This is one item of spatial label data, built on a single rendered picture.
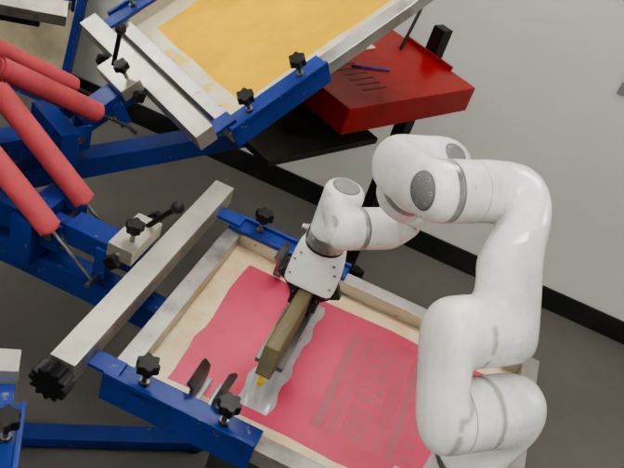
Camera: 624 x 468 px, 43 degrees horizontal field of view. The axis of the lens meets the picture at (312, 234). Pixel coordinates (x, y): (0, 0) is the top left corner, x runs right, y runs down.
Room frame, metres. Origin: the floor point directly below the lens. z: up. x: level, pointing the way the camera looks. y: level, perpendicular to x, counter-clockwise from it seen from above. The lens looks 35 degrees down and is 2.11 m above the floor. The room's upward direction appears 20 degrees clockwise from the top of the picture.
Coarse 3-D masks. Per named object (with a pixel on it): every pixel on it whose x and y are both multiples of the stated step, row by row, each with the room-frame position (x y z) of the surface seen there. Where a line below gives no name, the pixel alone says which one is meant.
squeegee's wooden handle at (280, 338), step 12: (300, 288) 1.19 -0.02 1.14; (300, 300) 1.15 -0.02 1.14; (288, 312) 1.10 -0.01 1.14; (300, 312) 1.12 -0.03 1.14; (288, 324) 1.07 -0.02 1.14; (276, 336) 1.03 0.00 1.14; (288, 336) 1.05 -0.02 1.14; (264, 348) 1.00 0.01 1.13; (276, 348) 1.00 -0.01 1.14; (264, 360) 1.00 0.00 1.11; (276, 360) 1.00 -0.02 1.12; (264, 372) 1.00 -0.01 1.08
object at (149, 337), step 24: (216, 240) 1.43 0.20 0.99; (240, 240) 1.48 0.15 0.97; (216, 264) 1.35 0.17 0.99; (192, 288) 1.25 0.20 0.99; (360, 288) 1.45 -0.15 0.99; (168, 312) 1.15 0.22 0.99; (384, 312) 1.43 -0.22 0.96; (408, 312) 1.43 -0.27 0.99; (144, 336) 1.07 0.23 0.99; (528, 360) 1.41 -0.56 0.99; (264, 456) 0.90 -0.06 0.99; (288, 456) 0.92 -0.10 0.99
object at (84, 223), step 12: (84, 216) 1.28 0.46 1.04; (72, 228) 1.24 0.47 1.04; (84, 228) 1.25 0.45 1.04; (96, 228) 1.26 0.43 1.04; (108, 228) 1.27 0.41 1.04; (72, 240) 1.24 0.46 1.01; (84, 240) 1.23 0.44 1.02; (96, 240) 1.23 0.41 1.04; (108, 240) 1.24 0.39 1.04; (84, 252) 1.23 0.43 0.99; (144, 252) 1.24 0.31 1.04
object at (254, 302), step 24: (240, 288) 1.34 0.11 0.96; (264, 288) 1.37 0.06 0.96; (288, 288) 1.40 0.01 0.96; (216, 312) 1.24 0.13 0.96; (240, 312) 1.27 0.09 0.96; (264, 312) 1.29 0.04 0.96; (336, 312) 1.38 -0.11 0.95; (264, 336) 1.22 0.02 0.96; (312, 336) 1.27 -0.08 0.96; (336, 336) 1.30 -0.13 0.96; (384, 336) 1.35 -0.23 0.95; (312, 360) 1.20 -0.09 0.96; (336, 360) 1.23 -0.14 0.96
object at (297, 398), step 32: (192, 352) 1.11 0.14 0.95; (224, 352) 1.14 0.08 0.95; (256, 352) 1.17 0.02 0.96; (288, 384) 1.11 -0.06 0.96; (320, 384) 1.14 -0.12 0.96; (256, 416) 1.01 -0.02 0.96; (288, 416) 1.04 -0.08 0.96; (320, 448) 0.99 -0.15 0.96; (352, 448) 1.02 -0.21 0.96; (416, 448) 1.07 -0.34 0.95
